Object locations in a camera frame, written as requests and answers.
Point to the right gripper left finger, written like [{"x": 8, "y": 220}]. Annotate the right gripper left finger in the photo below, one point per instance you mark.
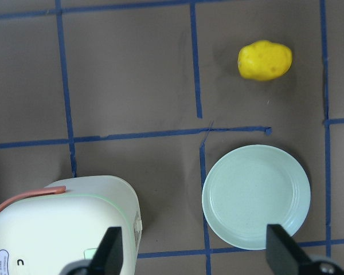
[{"x": 108, "y": 258}]

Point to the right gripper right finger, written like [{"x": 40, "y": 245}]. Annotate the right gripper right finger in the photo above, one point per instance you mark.
[{"x": 283, "y": 254}]

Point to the green plate near right arm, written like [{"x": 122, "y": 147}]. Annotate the green plate near right arm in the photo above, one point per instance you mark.
[{"x": 251, "y": 187}]

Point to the white rice cooker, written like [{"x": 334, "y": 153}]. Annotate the white rice cooker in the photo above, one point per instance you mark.
[{"x": 43, "y": 230}]

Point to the brown paper table mat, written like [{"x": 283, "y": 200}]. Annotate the brown paper table mat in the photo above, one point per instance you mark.
[{"x": 149, "y": 91}]

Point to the yellow potato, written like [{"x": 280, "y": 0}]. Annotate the yellow potato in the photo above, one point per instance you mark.
[{"x": 264, "y": 60}]

